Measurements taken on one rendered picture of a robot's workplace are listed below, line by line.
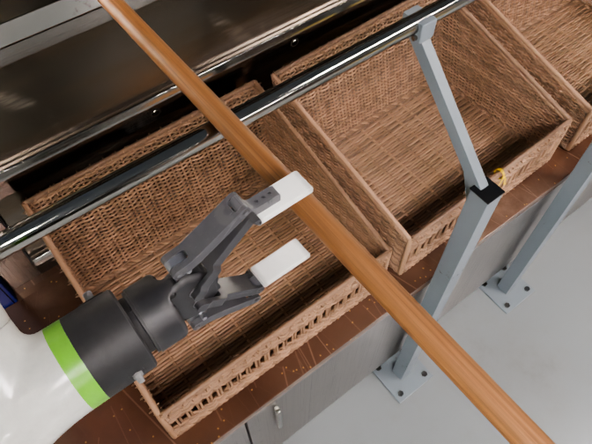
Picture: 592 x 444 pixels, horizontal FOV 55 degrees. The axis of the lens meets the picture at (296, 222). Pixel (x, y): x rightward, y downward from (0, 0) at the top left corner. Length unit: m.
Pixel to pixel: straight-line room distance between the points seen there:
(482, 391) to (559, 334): 1.48
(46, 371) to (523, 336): 1.65
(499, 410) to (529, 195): 1.01
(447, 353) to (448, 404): 1.28
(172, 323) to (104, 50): 0.65
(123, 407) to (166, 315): 0.68
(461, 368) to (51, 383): 0.37
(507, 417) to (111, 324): 0.37
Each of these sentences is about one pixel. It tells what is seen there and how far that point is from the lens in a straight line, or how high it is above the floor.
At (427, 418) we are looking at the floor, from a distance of 1.82.
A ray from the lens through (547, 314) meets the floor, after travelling 2.07.
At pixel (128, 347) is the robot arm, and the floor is 1.22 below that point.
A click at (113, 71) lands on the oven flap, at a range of 1.12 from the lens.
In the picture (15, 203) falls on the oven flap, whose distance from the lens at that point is 1.26.
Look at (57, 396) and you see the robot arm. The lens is 0.57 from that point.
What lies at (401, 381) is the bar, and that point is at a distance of 1.83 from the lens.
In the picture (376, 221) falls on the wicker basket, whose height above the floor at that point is 0.69.
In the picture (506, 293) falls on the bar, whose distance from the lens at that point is 2.04.
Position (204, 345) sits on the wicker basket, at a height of 0.59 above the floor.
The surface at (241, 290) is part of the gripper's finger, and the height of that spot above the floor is 1.14.
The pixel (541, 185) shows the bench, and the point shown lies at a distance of 1.56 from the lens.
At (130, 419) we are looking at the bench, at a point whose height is 0.58.
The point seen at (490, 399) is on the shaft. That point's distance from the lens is 0.57.
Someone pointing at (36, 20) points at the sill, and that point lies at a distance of 1.02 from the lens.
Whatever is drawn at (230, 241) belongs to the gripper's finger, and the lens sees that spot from 0.56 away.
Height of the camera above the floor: 1.73
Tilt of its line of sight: 57 degrees down
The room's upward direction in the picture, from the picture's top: straight up
